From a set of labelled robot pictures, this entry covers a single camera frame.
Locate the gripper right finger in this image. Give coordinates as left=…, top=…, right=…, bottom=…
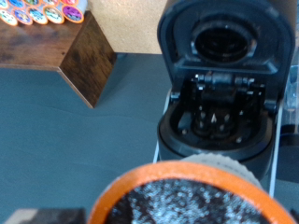
left=290, top=208, right=299, bottom=224

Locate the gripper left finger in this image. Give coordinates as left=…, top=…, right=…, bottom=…
left=4, top=207, right=87, bottom=224

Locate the black lid orange coffee pod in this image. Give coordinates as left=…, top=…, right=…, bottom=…
left=87, top=153, right=297, bottom=224

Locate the black keurig coffee machine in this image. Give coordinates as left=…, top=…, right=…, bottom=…
left=152, top=0, right=297, bottom=200

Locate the white lid coffee pod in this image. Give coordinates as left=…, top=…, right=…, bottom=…
left=0, top=8, right=19, bottom=27

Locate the dark wooden box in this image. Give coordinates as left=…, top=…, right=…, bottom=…
left=0, top=10, right=118, bottom=109

